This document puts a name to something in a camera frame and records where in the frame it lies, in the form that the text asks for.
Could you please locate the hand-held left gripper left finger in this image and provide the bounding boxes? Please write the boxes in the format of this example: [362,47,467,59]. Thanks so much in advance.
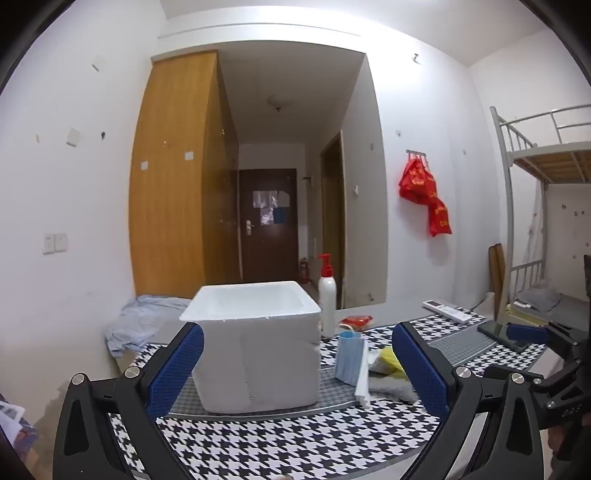
[52,322,205,480]

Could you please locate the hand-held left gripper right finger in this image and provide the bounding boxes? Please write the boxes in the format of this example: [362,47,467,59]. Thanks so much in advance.
[392,322,555,480]

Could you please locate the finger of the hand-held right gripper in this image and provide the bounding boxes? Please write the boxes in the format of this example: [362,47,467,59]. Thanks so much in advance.
[506,322,580,347]
[482,364,548,393]

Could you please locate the grey knit glove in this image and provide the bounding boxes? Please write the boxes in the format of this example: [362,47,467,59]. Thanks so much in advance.
[369,375,419,402]

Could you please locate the blue face mask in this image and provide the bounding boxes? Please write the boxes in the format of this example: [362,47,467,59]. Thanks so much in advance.
[333,323,369,386]

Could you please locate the white foam box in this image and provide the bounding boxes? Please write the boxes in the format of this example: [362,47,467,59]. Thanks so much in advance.
[179,280,322,414]

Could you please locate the black phone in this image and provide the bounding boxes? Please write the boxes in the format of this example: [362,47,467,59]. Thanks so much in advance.
[477,320,532,352]

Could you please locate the grey pillow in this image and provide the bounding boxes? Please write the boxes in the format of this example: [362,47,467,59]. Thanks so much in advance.
[515,287,561,311]

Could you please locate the yellow cloth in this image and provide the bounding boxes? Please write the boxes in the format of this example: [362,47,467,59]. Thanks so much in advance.
[369,346,402,374]

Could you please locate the light blue cloth pile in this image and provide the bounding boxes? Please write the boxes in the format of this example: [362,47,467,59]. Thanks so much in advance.
[105,294,195,358]

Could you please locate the leaning wooden boards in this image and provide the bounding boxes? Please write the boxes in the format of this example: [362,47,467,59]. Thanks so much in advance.
[489,244,505,319]

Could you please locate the white remote control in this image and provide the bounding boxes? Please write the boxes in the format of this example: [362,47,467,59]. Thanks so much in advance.
[422,299,472,324]

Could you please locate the white pump bottle red cap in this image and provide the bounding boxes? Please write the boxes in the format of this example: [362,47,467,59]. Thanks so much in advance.
[317,253,338,339]

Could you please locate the metal bunk bed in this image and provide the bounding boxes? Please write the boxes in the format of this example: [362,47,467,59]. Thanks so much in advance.
[489,104,591,324]

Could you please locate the dark brown door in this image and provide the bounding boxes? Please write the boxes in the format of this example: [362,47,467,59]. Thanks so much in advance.
[238,168,298,282]

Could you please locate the printed papers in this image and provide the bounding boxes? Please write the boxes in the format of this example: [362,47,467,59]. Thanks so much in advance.
[0,397,40,462]

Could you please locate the light wooden side door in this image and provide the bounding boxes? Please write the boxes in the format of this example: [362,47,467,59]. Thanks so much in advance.
[320,130,347,310]

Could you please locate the red hanging bags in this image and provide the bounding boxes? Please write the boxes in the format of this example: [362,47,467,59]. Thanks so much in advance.
[399,154,452,237]

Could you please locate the wooden wardrobe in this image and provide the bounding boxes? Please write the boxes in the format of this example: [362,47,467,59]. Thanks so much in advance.
[128,50,241,300]

